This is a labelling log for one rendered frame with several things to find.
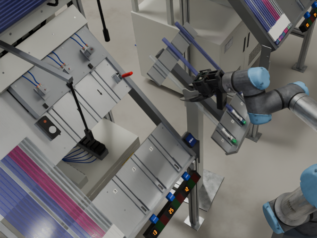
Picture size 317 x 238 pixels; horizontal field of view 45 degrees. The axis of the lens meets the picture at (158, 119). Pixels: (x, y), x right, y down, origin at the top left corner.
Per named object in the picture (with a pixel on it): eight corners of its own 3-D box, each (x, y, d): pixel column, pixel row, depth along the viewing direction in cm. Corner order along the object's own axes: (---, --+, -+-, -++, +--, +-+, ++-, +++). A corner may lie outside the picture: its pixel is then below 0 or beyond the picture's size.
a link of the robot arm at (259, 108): (286, 116, 132) (278, 86, 130) (256, 127, 130) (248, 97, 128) (273, 113, 140) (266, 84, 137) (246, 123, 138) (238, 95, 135)
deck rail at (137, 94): (187, 156, 165) (196, 154, 159) (185, 159, 164) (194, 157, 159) (72, 23, 148) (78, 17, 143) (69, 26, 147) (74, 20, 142)
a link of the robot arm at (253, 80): (262, 94, 126) (256, 69, 124) (234, 97, 133) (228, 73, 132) (273, 87, 131) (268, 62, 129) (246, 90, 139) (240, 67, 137)
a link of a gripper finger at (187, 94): (174, 89, 150) (194, 82, 145) (181, 101, 152) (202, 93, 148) (172, 94, 147) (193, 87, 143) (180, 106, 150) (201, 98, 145)
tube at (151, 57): (234, 140, 162) (236, 140, 161) (232, 143, 161) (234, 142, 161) (149, 55, 149) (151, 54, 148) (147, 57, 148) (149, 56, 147)
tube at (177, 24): (252, 105, 174) (254, 104, 173) (251, 107, 173) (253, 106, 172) (175, 22, 160) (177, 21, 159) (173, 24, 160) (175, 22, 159)
